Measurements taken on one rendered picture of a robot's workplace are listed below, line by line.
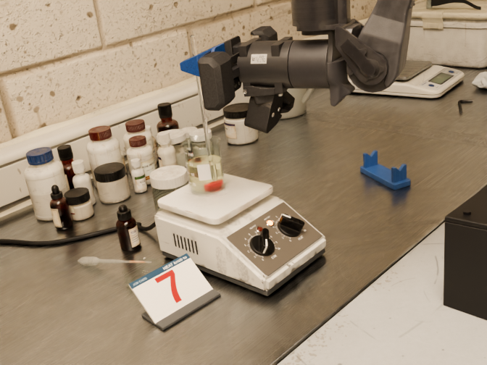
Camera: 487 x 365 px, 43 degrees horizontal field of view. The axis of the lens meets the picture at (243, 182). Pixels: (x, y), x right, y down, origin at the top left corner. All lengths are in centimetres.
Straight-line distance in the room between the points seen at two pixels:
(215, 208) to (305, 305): 17
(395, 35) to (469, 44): 105
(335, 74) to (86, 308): 42
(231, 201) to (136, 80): 56
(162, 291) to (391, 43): 39
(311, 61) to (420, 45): 110
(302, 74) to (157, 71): 66
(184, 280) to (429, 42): 118
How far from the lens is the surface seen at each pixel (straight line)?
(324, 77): 72
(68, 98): 123
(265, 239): 77
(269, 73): 74
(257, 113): 77
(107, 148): 113
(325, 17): 71
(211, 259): 80
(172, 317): 76
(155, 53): 134
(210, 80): 70
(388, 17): 70
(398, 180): 103
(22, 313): 85
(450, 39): 175
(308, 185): 106
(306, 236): 82
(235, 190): 85
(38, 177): 106
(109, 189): 109
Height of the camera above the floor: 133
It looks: 23 degrees down
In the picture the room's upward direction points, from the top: 7 degrees counter-clockwise
